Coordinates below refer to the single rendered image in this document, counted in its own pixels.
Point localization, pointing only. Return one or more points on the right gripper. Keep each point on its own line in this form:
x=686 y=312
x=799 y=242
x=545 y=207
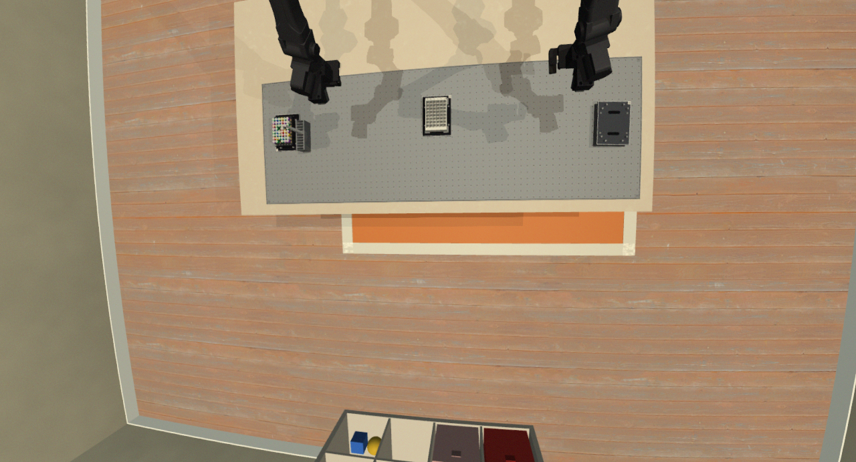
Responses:
x=334 y=65

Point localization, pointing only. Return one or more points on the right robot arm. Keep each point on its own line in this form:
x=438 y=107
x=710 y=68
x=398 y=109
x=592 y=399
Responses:
x=293 y=30

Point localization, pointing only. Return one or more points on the black rectangular frame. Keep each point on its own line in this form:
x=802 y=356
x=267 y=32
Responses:
x=444 y=133

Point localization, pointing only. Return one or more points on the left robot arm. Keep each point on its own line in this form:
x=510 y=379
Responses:
x=596 y=19

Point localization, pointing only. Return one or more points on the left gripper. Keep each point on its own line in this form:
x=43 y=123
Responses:
x=561 y=51

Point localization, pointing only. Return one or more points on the cream grid rack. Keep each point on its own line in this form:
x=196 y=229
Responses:
x=435 y=107

